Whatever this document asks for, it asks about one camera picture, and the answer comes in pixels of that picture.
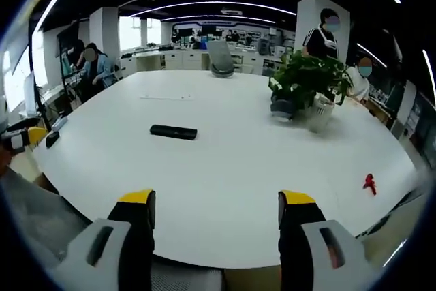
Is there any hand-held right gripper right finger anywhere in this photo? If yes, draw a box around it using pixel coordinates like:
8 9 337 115
277 189 379 291

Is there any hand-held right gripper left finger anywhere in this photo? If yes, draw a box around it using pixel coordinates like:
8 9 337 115
57 188 157 291

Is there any black remote control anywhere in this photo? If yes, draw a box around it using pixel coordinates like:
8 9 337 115
149 124 198 141

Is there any small black case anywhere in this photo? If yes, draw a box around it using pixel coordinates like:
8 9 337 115
45 131 61 149

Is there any small grey case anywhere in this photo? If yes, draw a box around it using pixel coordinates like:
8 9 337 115
50 115 69 132

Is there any black stand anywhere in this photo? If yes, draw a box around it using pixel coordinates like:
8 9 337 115
28 20 52 132

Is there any brown cardboard box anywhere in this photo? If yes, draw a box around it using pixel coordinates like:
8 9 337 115
223 264 283 291

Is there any person's grey clothing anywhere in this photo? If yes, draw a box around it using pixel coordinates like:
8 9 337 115
0 168 91 271

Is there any red clip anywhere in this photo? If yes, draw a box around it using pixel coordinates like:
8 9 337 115
362 173 380 197

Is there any white plant pot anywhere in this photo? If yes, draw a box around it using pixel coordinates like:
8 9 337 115
305 94 337 134

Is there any grey round object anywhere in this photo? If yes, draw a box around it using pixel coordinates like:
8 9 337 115
270 97 296 122

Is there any white cabinet row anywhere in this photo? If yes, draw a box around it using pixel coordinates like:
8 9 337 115
119 48 209 74

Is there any green potted plant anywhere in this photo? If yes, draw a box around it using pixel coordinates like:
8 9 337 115
268 50 356 112

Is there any grey office chair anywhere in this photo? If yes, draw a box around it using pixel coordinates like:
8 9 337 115
206 40 236 78

